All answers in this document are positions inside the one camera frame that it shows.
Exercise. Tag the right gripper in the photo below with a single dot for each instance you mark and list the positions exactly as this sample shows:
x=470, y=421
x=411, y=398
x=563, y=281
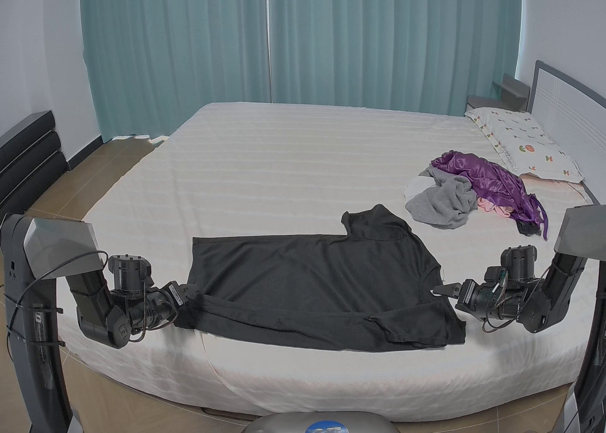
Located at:
x=483, y=303

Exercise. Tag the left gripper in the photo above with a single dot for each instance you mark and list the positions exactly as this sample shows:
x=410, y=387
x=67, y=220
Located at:
x=163, y=305

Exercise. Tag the blue-green curtain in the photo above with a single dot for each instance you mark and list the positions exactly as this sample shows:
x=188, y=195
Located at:
x=388, y=33
x=180, y=43

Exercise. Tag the grey bedside table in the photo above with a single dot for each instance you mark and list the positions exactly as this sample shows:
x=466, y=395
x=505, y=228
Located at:
x=497, y=99

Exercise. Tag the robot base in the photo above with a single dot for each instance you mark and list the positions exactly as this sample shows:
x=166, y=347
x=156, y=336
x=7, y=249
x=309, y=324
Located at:
x=317, y=424

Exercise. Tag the white printed pillow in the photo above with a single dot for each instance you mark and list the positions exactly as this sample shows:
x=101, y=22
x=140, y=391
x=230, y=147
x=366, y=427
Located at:
x=525, y=137

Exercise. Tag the pink garment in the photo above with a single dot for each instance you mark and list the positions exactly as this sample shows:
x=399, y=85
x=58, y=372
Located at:
x=494, y=209

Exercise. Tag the black T-shirt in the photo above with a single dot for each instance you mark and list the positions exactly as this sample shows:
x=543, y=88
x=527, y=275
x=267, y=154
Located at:
x=307, y=284

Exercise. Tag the white garment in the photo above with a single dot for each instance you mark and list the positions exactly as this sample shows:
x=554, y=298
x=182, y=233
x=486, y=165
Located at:
x=416, y=187

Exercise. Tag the purple satin garment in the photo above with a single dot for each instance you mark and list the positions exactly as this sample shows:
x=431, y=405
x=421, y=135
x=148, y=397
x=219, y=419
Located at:
x=492, y=180

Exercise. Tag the grey garment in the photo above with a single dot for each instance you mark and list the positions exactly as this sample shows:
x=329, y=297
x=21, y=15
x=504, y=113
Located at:
x=440, y=206

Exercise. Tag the small black garment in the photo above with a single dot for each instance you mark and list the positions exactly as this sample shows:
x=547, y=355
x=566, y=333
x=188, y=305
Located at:
x=528, y=228

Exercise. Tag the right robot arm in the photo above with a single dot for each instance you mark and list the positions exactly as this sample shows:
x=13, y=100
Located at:
x=554, y=289

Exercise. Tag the bed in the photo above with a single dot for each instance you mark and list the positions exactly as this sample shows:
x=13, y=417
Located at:
x=284, y=161

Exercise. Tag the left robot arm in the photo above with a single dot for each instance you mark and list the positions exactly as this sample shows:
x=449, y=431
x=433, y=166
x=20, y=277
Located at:
x=94, y=308

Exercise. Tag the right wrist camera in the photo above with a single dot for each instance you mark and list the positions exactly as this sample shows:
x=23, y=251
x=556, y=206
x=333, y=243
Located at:
x=494, y=277

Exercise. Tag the dark chest of drawers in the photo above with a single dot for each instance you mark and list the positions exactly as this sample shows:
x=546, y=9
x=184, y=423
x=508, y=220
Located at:
x=28, y=156

